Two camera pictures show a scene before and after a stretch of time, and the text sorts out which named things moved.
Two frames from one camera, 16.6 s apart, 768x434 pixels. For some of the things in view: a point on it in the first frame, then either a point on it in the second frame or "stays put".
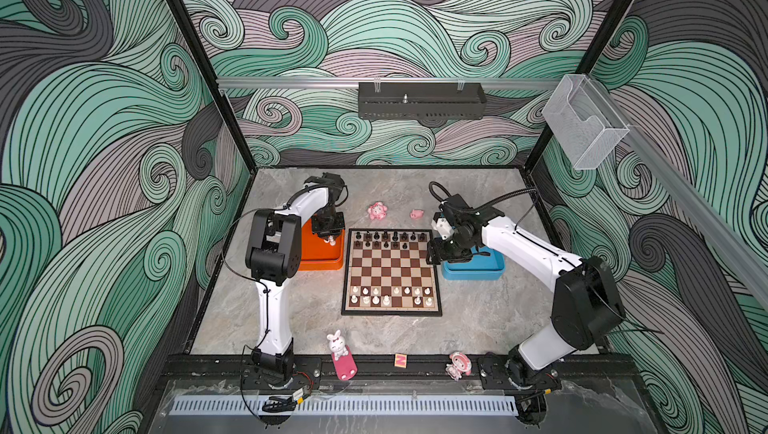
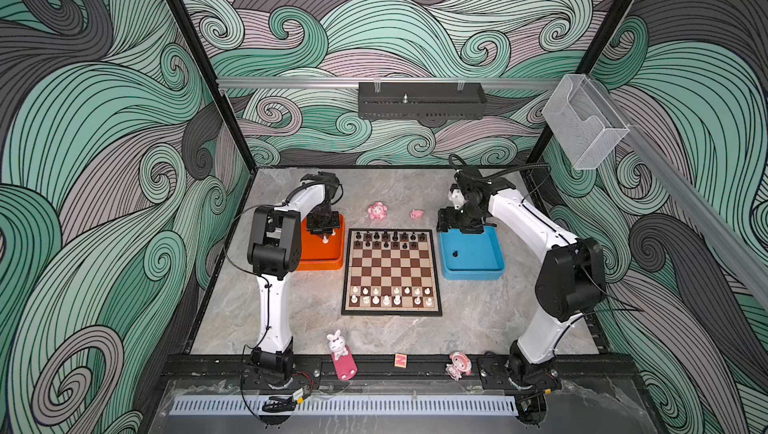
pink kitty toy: (377, 211) stays put
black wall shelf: (421, 100) stays put
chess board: (387, 272) stays put
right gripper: (437, 252) → (449, 213)
